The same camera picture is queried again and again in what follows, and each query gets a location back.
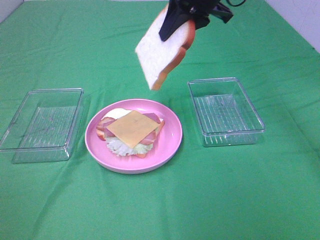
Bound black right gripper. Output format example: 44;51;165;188
159;0;234;42

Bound bacon strip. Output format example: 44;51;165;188
95;117;157;145
106;113;162;132

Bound white bread slice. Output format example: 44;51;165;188
102;108;165;158

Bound yellow cheese slice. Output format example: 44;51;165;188
106;110;160;149

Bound green lettuce leaf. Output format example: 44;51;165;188
105;136;154;158

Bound clear right plastic container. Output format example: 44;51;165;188
187;77;265;147

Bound clear plastic container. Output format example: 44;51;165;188
187;77;265;147
0;88;84;164

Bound pink round plate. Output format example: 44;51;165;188
84;98;183;174

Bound clear left plastic container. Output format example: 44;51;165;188
0;88;84;164

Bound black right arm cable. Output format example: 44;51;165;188
224;0;248;8

